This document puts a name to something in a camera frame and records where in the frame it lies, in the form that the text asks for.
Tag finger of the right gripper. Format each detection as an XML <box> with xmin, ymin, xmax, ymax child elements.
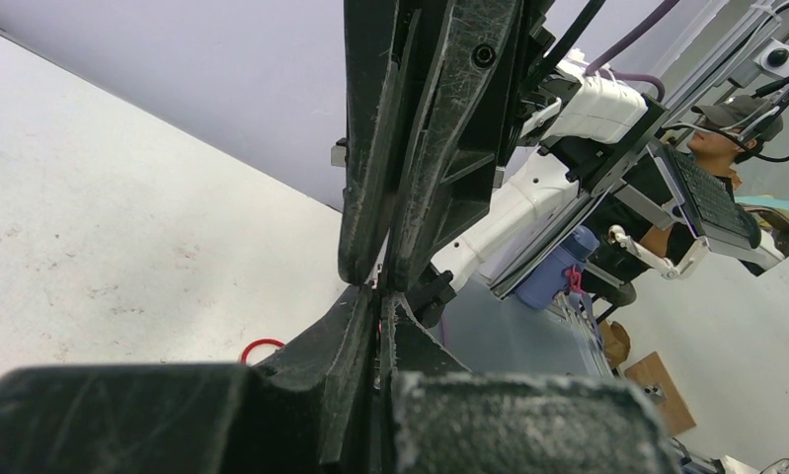
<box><xmin>385</xmin><ymin>1</ymin><xmax>524</xmax><ymax>292</ymax></box>
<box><xmin>338</xmin><ymin>1</ymin><xmax>421</xmax><ymax>285</ymax></box>

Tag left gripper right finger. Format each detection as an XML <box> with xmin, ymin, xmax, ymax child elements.
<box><xmin>380</xmin><ymin>293</ymin><xmax>468</xmax><ymax>473</ymax></box>

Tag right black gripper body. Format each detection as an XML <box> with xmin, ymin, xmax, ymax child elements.
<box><xmin>495</xmin><ymin>1</ymin><xmax>555</xmax><ymax>189</ymax></box>

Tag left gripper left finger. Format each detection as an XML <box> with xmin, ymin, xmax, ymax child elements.
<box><xmin>253</xmin><ymin>285</ymin><xmax>376</xmax><ymax>473</ymax></box>

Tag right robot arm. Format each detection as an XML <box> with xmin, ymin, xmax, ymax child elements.
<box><xmin>332</xmin><ymin>1</ymin><xmax>665</xmax><ymax>293</ymax></box>

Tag blue water bottle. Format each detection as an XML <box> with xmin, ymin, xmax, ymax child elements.
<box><xmin>514</xmin><ymin>225</ymin><xmax>599</xmax><ymax>310</ymax></box>

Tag person with cap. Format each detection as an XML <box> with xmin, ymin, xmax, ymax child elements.
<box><xmin>581</xmin><ymin>96</ymin><xmax>784</xmax><ymax>307</ymax></box>

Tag black keyboard on stand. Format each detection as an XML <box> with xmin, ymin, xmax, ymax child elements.
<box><xmin>654</xmin><ymin>145</ymin><xmax>759</xmax><ymax>256</ymax></box>

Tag red cable lock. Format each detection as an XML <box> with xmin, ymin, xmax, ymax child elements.
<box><xmin>238</xmin><ymin>338</ymin><xmax>285</xmax><ymax>365</ymax></box>

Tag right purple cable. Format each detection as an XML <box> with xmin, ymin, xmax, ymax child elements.
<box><xmin>584</xmin><ymin>0</ymin><xmax>683</xmax><ymax>103</ymax></box>

